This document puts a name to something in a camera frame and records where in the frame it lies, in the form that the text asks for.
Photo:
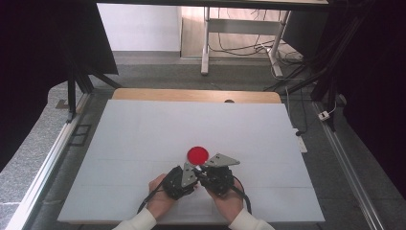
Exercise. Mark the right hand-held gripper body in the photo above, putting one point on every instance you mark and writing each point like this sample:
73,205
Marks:
220,179

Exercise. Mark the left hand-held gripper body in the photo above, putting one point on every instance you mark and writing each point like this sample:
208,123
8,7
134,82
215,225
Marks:
175,185

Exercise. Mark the red round ink dish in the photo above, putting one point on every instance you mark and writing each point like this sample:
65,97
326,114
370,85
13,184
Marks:
198,155

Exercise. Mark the person's left hand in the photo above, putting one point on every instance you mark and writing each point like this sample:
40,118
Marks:
159,201

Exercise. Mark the person's right hand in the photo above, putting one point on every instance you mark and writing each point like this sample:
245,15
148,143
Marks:
228,204

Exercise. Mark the wooden table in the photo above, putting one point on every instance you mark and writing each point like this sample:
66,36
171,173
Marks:
178,95

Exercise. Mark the white power strip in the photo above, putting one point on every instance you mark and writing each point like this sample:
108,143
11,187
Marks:
302,145

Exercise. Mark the white plug adapter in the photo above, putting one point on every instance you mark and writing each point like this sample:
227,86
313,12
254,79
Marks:
324,115

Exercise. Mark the black tripod stand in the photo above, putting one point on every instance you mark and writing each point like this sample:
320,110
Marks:
332,105
72,96

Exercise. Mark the black curtain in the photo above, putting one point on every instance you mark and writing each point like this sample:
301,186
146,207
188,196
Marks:
32,48
376,64

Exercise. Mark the aluminium floor rail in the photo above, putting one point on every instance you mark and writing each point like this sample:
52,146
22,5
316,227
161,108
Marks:
48,159
348,172

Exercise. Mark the white metal desk frame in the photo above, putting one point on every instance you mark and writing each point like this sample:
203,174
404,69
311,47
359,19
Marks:
242,26

